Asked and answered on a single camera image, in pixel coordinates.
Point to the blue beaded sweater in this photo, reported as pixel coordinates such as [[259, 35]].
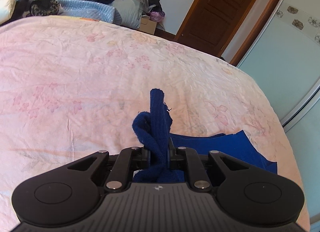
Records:
[[153, 131]]

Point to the leopard print garment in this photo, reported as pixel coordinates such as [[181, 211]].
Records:
[[44, 7]]

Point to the brown wooden door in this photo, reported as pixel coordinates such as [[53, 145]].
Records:
[[210, 25]]

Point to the purple bag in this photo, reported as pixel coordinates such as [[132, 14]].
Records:
[[157, 17]]

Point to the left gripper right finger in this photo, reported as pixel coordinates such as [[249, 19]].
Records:
[[187, 160]]

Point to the frosted glass wardrobe door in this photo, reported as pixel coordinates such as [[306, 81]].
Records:
[[284, 59]]

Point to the cardboard box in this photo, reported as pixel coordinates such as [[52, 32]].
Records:
[[147, 26]]

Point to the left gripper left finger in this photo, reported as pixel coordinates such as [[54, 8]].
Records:
[[127, 162]]

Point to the grey plastic-wrapped bundle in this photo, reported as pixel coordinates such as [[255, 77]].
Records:
[[130, 12]]

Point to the light blue knitted blanket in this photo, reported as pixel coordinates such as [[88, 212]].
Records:
[[90, 10]]

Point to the pink floral bed blanket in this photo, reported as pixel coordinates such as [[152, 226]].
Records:
[[71, 87]]

